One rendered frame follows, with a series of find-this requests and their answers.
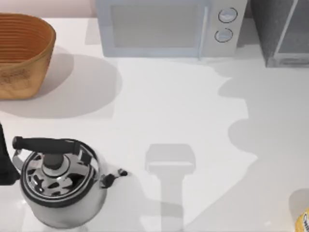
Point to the microwave door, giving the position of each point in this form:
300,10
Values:
154,26

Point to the pale microwave oven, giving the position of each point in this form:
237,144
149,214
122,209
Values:
222,52

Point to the microwave knob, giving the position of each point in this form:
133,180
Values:
223,35
227,14

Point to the brown woven basket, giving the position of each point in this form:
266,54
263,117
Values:
21,79

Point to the grey cabinet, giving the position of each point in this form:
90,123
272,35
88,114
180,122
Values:
268,31

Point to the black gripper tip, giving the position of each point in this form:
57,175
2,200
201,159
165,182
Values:
5,164

